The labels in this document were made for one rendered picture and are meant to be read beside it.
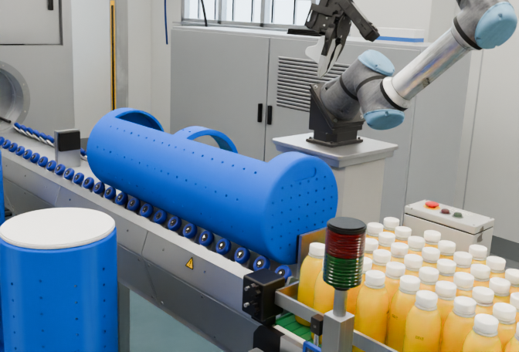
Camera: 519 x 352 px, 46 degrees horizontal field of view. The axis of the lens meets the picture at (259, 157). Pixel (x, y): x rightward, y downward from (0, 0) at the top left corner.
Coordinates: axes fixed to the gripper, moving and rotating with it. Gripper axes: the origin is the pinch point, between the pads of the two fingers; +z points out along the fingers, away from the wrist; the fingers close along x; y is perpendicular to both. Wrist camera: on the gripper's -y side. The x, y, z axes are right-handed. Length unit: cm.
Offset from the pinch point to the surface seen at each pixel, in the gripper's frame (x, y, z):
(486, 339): 16, -52, 35
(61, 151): -54, 120, 59
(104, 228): 9, 37, 54
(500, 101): -302, 4, -36
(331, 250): 37, -28, 28
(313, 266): 3.0, -14.9, 40.4
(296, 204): -11.9, -0.1, 32.2
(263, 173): -5.1, 8.1, 27.2
